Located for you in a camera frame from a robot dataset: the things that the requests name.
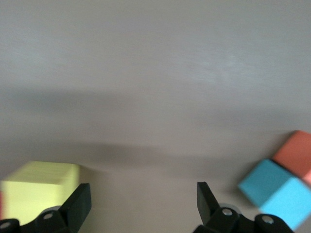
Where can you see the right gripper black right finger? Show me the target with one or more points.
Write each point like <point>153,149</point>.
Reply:
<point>211,208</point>

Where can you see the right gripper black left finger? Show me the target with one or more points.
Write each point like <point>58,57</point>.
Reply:
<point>68,218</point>

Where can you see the yellow foam cube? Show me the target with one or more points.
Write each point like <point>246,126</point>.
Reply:
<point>31,194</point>

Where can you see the orange foam cube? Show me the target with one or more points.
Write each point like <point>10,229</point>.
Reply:
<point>296,153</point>

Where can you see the blue foam cube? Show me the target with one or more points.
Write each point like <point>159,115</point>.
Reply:
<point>279,194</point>

